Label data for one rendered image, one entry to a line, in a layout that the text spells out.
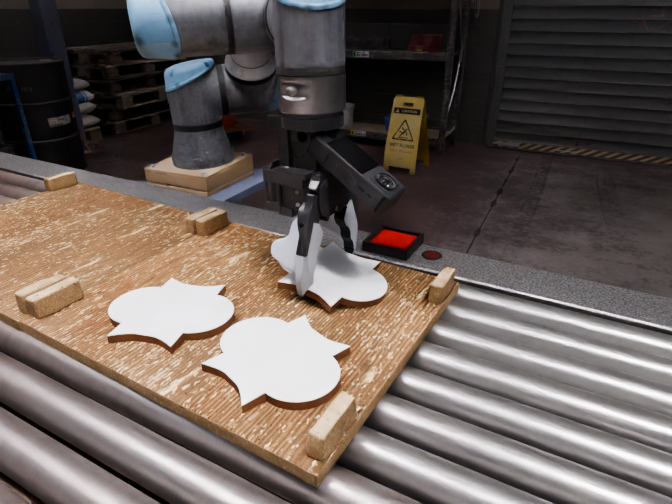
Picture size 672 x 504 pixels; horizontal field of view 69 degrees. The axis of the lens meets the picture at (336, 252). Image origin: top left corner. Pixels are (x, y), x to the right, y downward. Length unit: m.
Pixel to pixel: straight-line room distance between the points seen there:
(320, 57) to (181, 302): 0.32
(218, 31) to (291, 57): 0.11
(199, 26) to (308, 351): 0.37
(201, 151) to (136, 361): 0.75
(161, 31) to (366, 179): 0.28
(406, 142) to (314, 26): 3.70
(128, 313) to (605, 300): 0.60
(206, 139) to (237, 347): 0.76
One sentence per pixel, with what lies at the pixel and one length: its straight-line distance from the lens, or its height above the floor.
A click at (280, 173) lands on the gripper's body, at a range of 0.58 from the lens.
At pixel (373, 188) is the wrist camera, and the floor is 1.09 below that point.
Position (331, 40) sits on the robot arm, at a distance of 0.54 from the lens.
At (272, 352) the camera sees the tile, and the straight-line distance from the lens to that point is 0.51.
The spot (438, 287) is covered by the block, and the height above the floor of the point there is 0.96.
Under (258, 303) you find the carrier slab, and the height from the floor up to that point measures 0.94.
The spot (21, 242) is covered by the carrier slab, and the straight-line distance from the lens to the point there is 0.90.
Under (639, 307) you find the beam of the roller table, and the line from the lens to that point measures 0.75.
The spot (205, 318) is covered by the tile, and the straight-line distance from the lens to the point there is 0.58.
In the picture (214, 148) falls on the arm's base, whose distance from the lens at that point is 1.22.
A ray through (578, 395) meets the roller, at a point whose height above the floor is 0.92.
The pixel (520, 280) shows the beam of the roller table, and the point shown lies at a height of 0.92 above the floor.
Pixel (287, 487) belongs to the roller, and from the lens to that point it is 0.45.
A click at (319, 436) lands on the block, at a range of 0.41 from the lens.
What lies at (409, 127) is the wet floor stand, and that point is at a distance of 4.20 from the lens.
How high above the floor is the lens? 1.26
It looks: 27 degrees down
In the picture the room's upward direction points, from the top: straight up
